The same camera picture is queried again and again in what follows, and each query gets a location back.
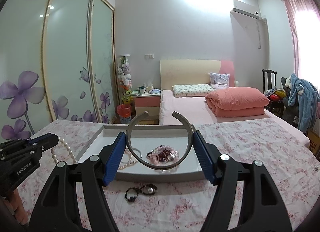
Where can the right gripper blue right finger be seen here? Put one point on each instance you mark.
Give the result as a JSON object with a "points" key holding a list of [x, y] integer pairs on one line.
{"points": [[262, 207]]}

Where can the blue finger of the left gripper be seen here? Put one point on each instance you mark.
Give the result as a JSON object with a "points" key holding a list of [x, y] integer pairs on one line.
{"points": [[53, 142], [39, 141]]}

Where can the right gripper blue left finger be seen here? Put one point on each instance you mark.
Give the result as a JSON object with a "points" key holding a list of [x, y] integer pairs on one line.
{"points": [[57, 206]]}

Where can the left hand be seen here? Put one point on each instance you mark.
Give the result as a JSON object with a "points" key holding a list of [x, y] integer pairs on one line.
{"points": [[15, 206]]}

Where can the sliding glass wardrobe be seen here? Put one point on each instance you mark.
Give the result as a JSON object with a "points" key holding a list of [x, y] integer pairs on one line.
{"points": [[57, 63]]}

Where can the red waste bin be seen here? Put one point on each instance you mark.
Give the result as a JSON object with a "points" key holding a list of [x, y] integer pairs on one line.
{"points": [[124, 111]]}

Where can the pink floral tablecloth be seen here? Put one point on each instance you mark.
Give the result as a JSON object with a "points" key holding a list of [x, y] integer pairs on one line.
{"points": [[262, 209]]}

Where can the plush toy display tube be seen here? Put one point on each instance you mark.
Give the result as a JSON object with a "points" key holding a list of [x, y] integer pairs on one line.
{"points": [[124, 79]]}

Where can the dark wooden chair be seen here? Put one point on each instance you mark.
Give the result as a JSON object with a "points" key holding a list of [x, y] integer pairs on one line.
{"points": [[275, 104]]}

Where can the folded salmon duvet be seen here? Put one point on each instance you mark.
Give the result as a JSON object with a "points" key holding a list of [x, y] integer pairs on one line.
{"points": [[236, 102]]}

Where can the white mug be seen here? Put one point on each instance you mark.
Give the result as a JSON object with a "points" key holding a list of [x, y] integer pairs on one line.
{"points": [[142, 90]]}

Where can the pink beige nightstand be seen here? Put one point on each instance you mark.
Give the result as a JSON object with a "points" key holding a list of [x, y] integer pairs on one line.
{"points": [[149, 103]]}

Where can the grey cardboard tray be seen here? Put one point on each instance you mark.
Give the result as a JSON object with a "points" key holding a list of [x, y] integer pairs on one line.
{"points": [[146, 138]]}

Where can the bed with beige headboard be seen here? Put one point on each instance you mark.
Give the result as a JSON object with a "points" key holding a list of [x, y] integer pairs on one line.
{"points": [[195, 109]]}

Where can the blue bathrobe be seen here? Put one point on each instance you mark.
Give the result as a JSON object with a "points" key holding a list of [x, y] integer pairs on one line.
{"points": [[308, 99]]}

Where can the lilac small pillow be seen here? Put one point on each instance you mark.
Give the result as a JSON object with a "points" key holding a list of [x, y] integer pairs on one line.
{"points": [[219, 81]]}

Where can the floral white pillow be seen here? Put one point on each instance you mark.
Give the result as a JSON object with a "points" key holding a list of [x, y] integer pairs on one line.
{"points": [[192, 90]]}

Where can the white air conditioner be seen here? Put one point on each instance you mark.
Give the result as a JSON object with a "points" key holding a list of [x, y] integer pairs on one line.
{"points": [[245, 9]]}

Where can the pink curtain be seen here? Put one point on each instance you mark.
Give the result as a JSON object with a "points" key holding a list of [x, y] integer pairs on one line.
{"points": [[303, 16]]}

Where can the wall socket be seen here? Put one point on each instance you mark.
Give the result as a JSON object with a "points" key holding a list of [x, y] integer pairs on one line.
{"points": [[149, 56]]}

